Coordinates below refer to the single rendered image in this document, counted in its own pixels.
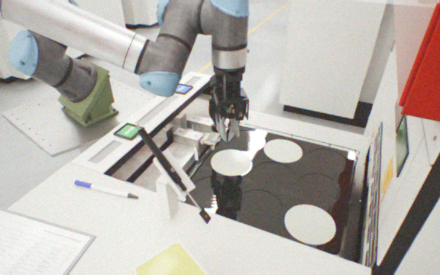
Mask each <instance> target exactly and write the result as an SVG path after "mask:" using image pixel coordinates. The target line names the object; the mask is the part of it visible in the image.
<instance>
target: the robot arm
mask: <svg viewBox="0 0 440 275"><path fill-rule="evenodd" d="M249 15H250V11H249V0H159V1H158V3H157V12H156V16H157V21H158V23H159V25H160V26H161V28H160V31H159V34H158V35H157V39H156V41H155V42H154V41H152V40H149V39H147V38H146V37H143V36H141V35H138V34H136V33H134V32H132V31H129V30H127V29H125V28H123V27H120V26H118V25H116V24H114V23H112V22H110V21H107V20H105V19H104V18H100V17H99V16H97V15H94V14H93V13H90V12H88V11H86V10H84V9H82V8H80V6H79V5H78V4H77V3H76V2H75V1H74V0H0V21H1V20H6V21H8V22H11V23H12V24H16V25H17V26H20V27H23V28H26V29H27V31H19V32H18V33H17V34H16V37H14V38H13V40H12V42H11V46H10V48H9V54H8V56H9V61H10V63H11V65H12V66H13V67H14V68H15V69H17V70H19V71H21V72H22V73H23V74H25V75H27V76H31V77H33V78H35V79H37V80H39V82H41V83H42V82H43V83H44V84H46V85H48V86H50V87H52V88H54V89H55V90H57V91H58V93H59V94H61V95H62V97H64V98H65V99H67V100H69V101H71V102H73V103H80V102H82V101H84V100H85V99H87V98H88V97H89V94H90V93H91V92H92V90H93V89H94V87H95V85H96V82H97V78H98V72H97V69H96V68H95V66H93V65H92V64H91V63H89V62H86V61H83V60H78V59H74V58H72V57H69V56H67V55H66V54H65V53H66V50H67V48H68V47H71V48H73V49H75V50H78V51H80V52H82V53H83V52H84V53H86V54H87V55H88V54H89V55H91V56H92V57H96V59H97V58H99V59H100V60H102V61H103V60H104V62H106V63H110V64H112V65H113V64H114V66H116V67H119V68H121V69H123V70H126V71H128V72H130V73H133V74H135V75H137V76H139V77H140V78H139V79H140V80H139V85H140V87H141V88H142V89H144V90H146V91H148V92H150V93H152V94H155V95H158V96H162V97H171V96H172V95H174V93H175V91H176V88H177V86H178V85H179V82H180V81H181V79H182V78H183V72H184V69H185V67H186V64H187V62H188V59H189V56H190V54H191V52H192V49H193V45H194V43H195V41H196V38H197V35H198V34H204V35H212V64H213V72H214V73H215V74H214V75H213V76H211V77H210V87H213V88H214V89H213V90H212V91H211V94H212V98H211V99H209V114H210V117H211V119H212V120H213V122H214V124H215V127H216V129H217V130H218V132H219V135H220V137H221V138H222V139H223V140H224V141H230V140H231V139H232V138H233V137H234V136H236V137H237V138H238V137H239V127H238V126H239V124H240V121H243V120H244V117H245V118H246V119H247V120H248V108H249V98H248V97H247V95H246V93H245V91H244V89H243V88H241V81H243V73H244V72H245V64H246V62H247V53H249V49H247V45H248V19H249ZM246 108H247V112H246ZM226 118H227V119H230V121H229V122H228V130H227V131H225V129H226V127H225V120H226Z"/></svg>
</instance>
